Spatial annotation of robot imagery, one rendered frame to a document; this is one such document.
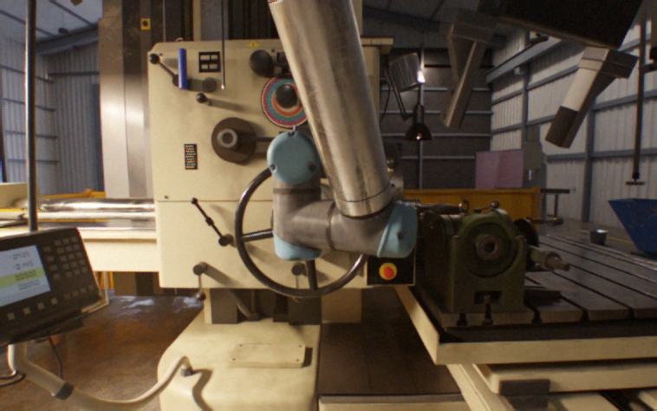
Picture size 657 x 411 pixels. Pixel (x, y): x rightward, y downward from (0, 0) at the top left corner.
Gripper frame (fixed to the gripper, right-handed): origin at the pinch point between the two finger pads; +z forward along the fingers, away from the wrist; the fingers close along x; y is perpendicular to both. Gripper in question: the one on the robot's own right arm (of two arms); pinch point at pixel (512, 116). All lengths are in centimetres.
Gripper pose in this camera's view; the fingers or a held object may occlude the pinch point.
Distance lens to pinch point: 40.3
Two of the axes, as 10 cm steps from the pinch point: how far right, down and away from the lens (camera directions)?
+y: 1.0, 4.9, -8.7
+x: 9.8, 1.1, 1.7
